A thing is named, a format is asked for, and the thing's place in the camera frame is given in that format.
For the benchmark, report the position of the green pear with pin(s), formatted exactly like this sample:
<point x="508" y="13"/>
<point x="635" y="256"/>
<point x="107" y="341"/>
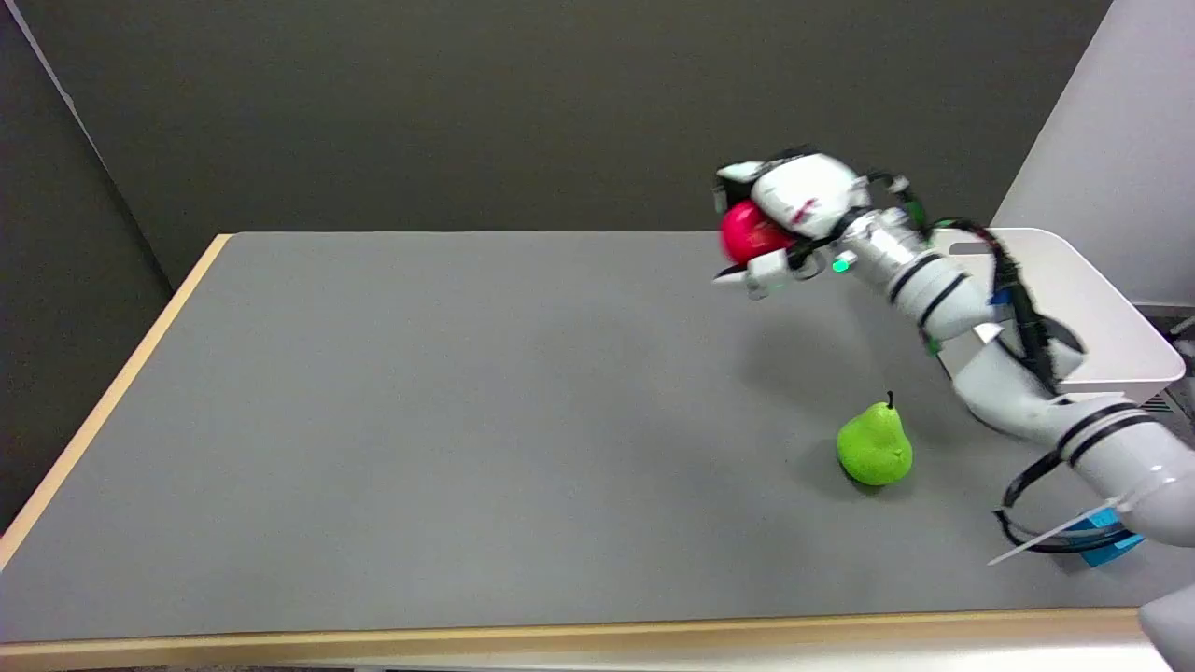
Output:
<point x="876" y="448"/>

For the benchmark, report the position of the red apple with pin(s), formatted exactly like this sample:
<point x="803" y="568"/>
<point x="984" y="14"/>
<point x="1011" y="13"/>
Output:
<point x="747" y="233"/>

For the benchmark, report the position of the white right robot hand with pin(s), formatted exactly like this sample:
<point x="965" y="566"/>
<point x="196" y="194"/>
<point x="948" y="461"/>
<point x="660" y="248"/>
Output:
<point x="808" y="201"/>

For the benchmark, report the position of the blue tag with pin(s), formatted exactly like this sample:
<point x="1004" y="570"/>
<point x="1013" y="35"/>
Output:
<point x="1102" y="539"/>

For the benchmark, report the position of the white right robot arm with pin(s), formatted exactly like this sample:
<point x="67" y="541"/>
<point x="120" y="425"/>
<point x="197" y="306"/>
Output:
<point x="1018" y="373"/>

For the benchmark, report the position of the white box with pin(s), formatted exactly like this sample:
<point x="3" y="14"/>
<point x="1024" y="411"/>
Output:
<point x="1074" y="299"/>

